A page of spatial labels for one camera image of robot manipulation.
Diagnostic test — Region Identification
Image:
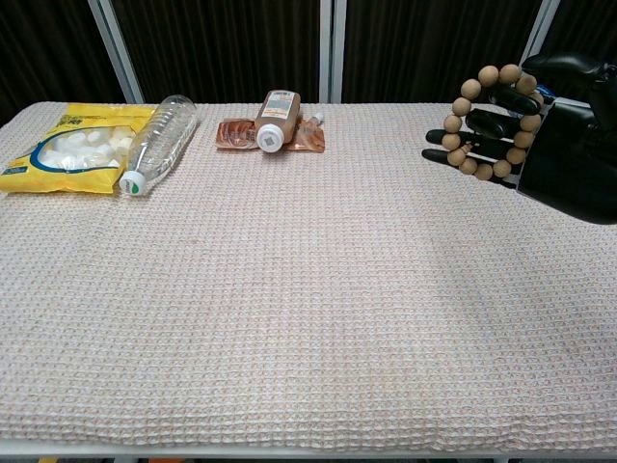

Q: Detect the yellow snack bag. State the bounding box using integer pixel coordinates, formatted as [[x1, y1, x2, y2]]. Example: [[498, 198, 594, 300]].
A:
[[0, 102, 158, 195]]

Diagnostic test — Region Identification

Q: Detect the clear plastic bottle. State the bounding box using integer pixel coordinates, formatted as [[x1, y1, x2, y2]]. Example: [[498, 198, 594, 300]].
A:
[[119, 94, 200, 198]]

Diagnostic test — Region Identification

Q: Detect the wooden bead bracelet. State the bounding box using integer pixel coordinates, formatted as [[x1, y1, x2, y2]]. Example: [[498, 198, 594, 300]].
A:
[[442, 63, 546, 181]]

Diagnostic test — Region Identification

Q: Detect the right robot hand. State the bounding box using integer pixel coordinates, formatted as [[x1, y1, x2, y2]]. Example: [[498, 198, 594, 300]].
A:
[[421, 51, 617, 227]]

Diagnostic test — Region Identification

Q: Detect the grey partition post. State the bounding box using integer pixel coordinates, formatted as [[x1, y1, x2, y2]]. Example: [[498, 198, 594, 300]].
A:
[[318, 0, 348, 104], [520, 0, 563, 64], [86, 0, 146, 104]]

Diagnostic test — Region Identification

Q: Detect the brown sauce bottle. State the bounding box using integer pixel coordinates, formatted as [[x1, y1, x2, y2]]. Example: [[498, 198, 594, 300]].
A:
[[255, 89, 302, 154]]

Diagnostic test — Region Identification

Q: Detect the beige woven table cloth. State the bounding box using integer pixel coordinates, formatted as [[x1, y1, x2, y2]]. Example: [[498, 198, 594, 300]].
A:
[[0, 100, 617, 455]]

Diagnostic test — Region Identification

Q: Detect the brown spout pouch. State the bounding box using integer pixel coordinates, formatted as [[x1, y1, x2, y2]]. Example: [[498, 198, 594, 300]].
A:
[[215, 112, 327, 152]]

